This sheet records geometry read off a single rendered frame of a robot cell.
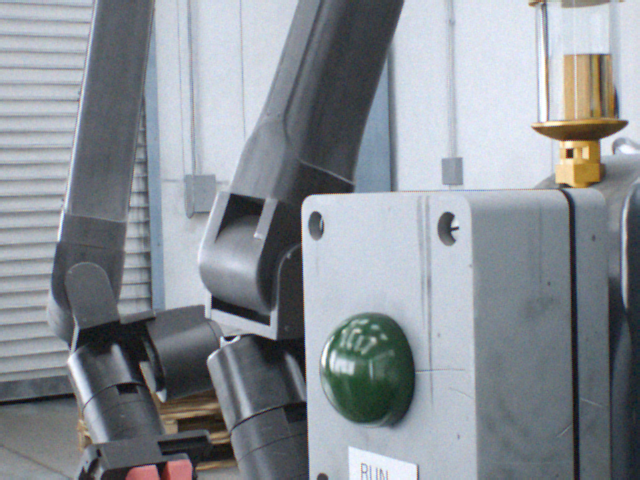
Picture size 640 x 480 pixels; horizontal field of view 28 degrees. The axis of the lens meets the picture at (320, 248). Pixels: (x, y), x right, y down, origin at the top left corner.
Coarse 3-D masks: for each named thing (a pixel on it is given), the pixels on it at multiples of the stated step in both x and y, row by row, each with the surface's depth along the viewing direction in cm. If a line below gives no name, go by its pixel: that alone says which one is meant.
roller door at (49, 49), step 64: (0, 0) 786; (64, 0) 810; (0, 64) 788; (64, 64) 811; (0, 128) 790; (64, 128) 812; (0, 192) 791; (64, 192) 812; (0, 256) 792; (128, 256) 839; (0, 320) 793; (0, 384) 792; (64, 384) 815
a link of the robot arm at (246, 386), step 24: (240, 336) 77; (216, 360) 77; (240, 360) 76; (264, 360) 76; (288, 360) 77; (216, 384) 77; (240, 384) 76; (264, 384) 75; (288, 384) 76; (240, 408) 75; (264, 408) 75; (288, 408) 76
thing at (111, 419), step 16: (96, 400) 100; (112, 400) 100; (128, 400) 100; (144, 400) 101; (96, 416) 100; (112, 416) 99; (128, 416) 99; (144, 416) 99; (96, 432) 99; (112, 432) 98; (128, 432) 98; (144, 432) 98; (160, 432) 99; (192, 432) 99; (96, 448) 95; (160, 448) 98; (176, 448) 98; (192, 448) 99; (208, 448) 100; (80, 464) 96; (192, 464) 102
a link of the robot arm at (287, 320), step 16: (288, 256) 73; (272, 272) 74; (288, 272) 74; (272, 288) 74; (288, 288) 74; (208, 304) 80; (224, 304) 80; (272, 304) 74; (288, 304) 74; (224, 320) 78; (240, 320) 77; (256, 320) 76; (272, 320) 74; (288, 320) 74; (304, 320) 75; (272, 336) 74; (288, 336) 74; (304, 336) 75
